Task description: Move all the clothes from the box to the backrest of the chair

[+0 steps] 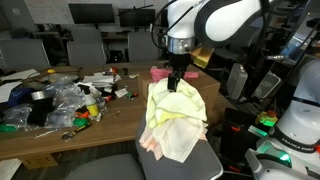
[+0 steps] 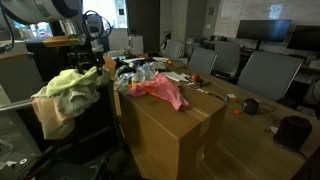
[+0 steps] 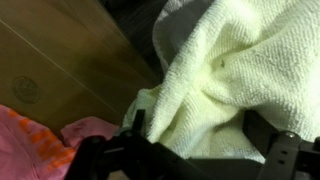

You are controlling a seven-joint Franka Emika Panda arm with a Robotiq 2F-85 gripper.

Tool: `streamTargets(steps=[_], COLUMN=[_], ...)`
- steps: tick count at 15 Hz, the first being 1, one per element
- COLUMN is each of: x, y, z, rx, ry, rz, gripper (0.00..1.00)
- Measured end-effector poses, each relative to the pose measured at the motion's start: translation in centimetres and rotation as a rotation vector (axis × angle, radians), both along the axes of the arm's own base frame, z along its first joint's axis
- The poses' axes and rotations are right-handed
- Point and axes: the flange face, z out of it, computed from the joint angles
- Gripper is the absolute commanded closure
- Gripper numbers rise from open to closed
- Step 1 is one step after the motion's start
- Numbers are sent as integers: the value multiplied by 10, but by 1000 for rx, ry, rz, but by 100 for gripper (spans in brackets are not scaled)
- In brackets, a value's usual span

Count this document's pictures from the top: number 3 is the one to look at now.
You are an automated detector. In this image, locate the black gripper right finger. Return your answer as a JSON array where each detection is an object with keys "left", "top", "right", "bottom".
[{"left": 242, "top": 110, "right": 320, "bottom": 180}]

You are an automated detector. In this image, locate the pink cloth with orange print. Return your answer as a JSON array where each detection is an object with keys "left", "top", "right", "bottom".
[{"left": 0, "top": 104, "right": 122, "bottom": 180}]

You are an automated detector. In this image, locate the pale green terry towel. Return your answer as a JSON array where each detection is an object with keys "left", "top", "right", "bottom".
[{"left": 121, "top": 0, "right": 320, "bottom": 165}]

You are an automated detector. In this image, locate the large brown cardboard box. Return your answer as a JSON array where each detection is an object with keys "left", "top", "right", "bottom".
[{"left": 0, "top": 0, "right": 162, "bottom": 138}]

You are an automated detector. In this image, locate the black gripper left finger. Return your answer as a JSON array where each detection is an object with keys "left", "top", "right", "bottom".
[{"left": 63, "top": 109, "right": 208, "bottom": 180}]

